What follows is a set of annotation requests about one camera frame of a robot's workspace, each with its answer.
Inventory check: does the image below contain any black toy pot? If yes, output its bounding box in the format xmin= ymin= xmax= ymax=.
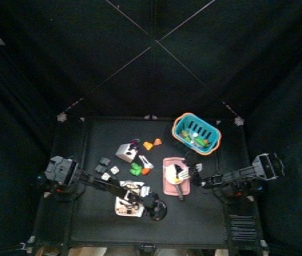
xmin=147 ymin=199 xmax=170 ymax=222

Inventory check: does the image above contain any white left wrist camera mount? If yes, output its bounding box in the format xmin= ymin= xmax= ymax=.
xmin=119 ymin=180 xmax=153 ymax=198

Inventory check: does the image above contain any pink rectangular tray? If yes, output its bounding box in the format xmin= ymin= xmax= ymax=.
xmin=162 ymin=156 xmax=193 ymax=197

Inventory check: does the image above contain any white cube with holes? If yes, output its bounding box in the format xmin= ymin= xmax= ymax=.
xmin=115 ymin=143 xmax=141 ymax=164

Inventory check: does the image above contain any white toy piece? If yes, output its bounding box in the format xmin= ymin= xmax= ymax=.
xmin=138 ymin=154 xmax=155 ymax=170

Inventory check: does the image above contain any green toy piece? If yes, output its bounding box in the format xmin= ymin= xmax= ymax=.
xmin=129 ymin=162 xmax=143 ymax=177

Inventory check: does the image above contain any teal basket with orange rim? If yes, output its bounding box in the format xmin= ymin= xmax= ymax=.
xmin=171 ymin=112 xmax=223 ymax=157

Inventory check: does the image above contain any white toy fried egg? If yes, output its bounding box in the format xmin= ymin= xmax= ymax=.
xmin=165 ymin=163 xmax=186 ymax=186

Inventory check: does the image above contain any purple toy piece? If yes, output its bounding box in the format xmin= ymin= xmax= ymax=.
xmin=129 ymin=138 xmax=142 ymax=150

